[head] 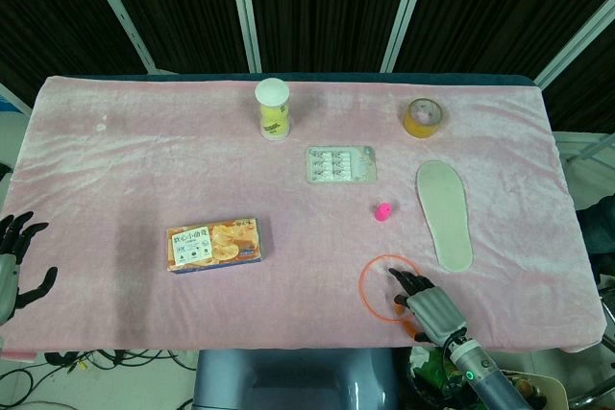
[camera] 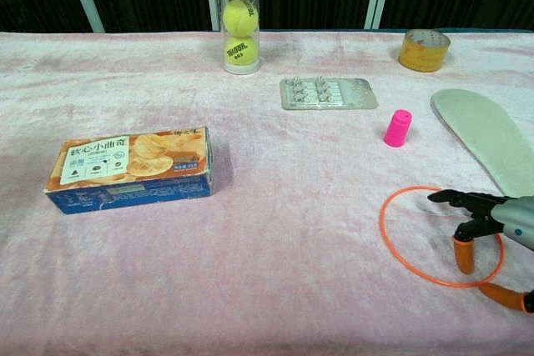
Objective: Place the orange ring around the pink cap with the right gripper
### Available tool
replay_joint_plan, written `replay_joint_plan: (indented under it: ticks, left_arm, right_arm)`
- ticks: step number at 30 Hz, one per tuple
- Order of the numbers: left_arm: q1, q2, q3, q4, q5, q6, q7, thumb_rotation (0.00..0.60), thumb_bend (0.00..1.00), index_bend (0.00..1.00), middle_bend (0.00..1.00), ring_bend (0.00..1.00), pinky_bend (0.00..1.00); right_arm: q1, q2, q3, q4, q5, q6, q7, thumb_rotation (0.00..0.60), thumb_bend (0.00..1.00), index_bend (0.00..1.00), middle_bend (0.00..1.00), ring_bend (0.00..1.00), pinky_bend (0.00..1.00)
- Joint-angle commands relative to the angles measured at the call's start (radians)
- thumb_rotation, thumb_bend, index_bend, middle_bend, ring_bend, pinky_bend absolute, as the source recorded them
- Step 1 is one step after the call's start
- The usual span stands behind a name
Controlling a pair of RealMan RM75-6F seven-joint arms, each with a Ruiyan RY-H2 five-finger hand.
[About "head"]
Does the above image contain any right black grey robot hand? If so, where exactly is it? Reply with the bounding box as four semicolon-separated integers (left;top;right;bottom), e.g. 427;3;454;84
386;267;468;347

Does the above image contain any left black grey robot hand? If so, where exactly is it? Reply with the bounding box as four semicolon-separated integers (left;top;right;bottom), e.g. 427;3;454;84
0;210;60;326

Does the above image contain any thin orange ring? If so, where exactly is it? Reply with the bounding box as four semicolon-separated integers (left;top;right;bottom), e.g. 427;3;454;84
358;253;424;324

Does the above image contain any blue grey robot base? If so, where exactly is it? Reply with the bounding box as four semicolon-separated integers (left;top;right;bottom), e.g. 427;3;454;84
194;348;403;410

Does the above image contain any pale grey shoe insole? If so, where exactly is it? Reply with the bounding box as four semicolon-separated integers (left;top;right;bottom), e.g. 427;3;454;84
415;159;475;273

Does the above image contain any beige plastic basket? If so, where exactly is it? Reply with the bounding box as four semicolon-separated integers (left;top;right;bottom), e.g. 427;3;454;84
499;369;571;410

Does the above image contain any pink velvet table cloth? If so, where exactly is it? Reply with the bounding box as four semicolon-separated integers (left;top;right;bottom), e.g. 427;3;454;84
0;74;605;353

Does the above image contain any silver pill blister pack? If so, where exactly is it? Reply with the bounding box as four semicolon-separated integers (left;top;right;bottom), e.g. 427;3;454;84
305;144;379;185

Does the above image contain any yellow tape roll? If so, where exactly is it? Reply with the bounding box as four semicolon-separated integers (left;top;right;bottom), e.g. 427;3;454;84
402;97;446;140

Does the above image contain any dark green bag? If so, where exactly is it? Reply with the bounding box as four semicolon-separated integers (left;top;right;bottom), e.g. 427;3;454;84
574;196;615;257

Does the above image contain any orange blue cookie box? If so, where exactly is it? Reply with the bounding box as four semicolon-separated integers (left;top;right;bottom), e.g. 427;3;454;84
165;217;271;276

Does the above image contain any white metal rack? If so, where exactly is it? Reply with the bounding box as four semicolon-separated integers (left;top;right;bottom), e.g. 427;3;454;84
552;130;615;209

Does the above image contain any clear tennis ball tube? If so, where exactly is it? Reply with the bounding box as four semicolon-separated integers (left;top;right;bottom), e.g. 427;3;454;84
254;77;293;142

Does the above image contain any black floor cable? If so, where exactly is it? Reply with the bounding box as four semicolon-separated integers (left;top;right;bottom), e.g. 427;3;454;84
43;350;196;374

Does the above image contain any white aluminium partition post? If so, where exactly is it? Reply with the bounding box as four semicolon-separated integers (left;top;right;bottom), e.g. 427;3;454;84
533;0;615;87
382;0;434;73
77;0;158;73
226;0;263;73

